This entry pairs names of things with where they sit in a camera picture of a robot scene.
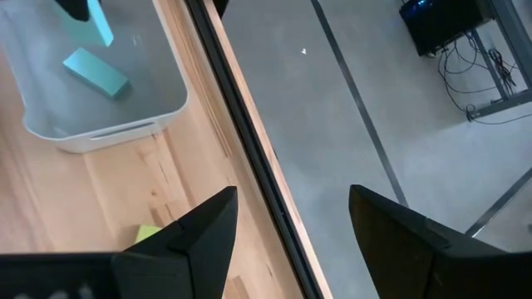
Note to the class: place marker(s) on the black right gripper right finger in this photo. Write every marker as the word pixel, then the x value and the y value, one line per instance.
pixel 399 257

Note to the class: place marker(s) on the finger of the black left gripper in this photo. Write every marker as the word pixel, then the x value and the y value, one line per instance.
pixel 75 8

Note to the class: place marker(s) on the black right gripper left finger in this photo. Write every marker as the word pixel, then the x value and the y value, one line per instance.
pixel 195 257

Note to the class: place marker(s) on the teal rectangular block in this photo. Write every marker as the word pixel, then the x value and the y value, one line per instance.
pixel 99 25
pixel 95 72

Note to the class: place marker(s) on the green rectangular block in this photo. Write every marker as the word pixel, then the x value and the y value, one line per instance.
pixel 145 233

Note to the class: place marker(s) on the white plastic bin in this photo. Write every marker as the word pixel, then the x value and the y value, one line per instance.
pixel 145 83

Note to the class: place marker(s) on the black computer box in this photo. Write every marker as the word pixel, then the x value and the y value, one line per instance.
pixel 444 25

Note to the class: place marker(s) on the grey metal frame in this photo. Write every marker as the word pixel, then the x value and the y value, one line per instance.
pixel 515 41

